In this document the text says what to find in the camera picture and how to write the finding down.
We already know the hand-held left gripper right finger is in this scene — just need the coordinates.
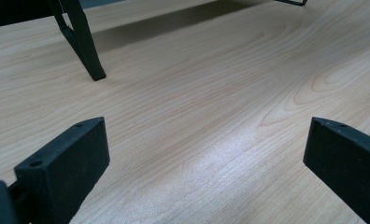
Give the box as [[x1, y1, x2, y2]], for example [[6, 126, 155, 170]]
[[303, 117, 370, 224]]

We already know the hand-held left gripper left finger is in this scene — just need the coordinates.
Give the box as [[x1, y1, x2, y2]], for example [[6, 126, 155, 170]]
[[13, 117, 111, 224]]

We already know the black metal frame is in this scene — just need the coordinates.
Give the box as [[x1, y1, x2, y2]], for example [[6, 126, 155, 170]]
[[274, 0, 308, 7]]

